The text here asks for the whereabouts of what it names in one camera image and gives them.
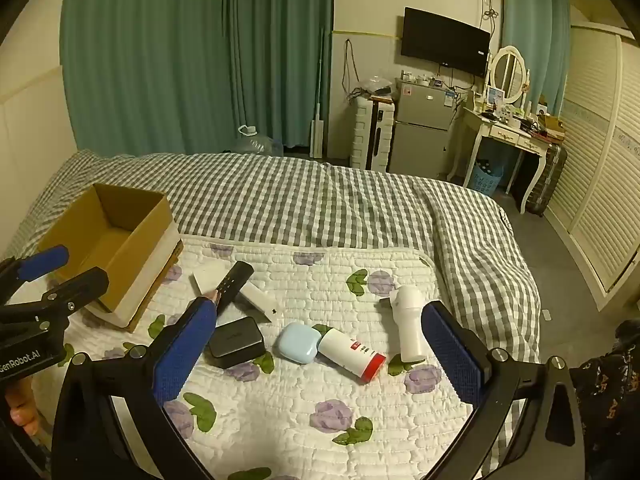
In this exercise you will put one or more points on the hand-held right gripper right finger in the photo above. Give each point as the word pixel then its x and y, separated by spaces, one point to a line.
pixel 452 355

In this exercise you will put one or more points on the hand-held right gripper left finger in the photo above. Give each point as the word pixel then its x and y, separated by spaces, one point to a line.
pixel 185 347

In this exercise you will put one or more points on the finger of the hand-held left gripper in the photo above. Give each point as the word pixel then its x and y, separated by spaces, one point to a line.
pixel 42 262
pixel 75 290

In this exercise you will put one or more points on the white handheld fan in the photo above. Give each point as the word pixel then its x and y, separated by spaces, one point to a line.
pixel 410 330

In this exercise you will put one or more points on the black rectangular case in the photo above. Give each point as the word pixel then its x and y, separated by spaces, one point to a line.
pixel 235 340

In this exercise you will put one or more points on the cardboard box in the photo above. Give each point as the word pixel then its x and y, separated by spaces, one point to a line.
pixel 130 255

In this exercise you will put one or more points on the white charger block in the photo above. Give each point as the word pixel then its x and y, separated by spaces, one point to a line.
pixel 257 304

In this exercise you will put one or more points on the black remote control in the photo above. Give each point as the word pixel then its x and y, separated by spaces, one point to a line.
pixel 237 277

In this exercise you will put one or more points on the white bottle with red cap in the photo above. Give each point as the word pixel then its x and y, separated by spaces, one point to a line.
pixel 345 351

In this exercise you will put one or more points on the light blue earbuds case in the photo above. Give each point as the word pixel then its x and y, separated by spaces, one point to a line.
pixel 298 341

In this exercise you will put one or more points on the person's left hand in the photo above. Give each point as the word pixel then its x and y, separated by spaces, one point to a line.
pixel 20 405

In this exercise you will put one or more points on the dark patterned clothing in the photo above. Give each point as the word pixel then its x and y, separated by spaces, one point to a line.
pixel 612 395

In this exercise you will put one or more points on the blue plastic basket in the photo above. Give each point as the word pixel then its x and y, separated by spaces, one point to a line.
pixel 487 180

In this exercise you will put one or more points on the grey checked bed sheet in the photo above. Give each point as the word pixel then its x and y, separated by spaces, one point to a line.
pixel 300 195

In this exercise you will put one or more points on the dark hard suitcase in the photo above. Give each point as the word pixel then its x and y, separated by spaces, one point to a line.
pixel 550 175

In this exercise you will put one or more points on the clear water jug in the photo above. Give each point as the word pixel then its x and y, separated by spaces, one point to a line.
pixel 255 142

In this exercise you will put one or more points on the white dressing table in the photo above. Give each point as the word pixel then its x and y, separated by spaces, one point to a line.
pixel 505 135

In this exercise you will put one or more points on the grey small fridge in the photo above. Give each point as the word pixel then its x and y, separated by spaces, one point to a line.
pixel 420 130

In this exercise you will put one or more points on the white ribbed suitcase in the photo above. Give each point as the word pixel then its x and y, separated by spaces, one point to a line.
pixel 362 135

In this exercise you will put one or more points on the wide teal curtain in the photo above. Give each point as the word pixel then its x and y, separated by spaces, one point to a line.
pixel 175 60

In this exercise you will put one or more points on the white slatted wardrobe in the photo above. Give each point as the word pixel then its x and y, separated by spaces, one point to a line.
pixel 600 160

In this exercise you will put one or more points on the white flat mop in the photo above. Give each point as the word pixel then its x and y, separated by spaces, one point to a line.
pixel 316 137

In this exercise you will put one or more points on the small brown box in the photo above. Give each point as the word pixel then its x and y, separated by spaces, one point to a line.
pixel 552 124

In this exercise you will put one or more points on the clear plastic bag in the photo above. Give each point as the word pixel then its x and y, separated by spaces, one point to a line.
pixel 380 85

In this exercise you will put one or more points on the oval white mirror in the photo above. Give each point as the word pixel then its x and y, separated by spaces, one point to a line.
pixel 507 72

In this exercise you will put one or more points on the narrow teal curtain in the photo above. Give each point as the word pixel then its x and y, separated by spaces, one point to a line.
pixel 530 25

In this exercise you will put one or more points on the black wall television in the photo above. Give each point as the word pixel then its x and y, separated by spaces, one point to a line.
pixel 445 40

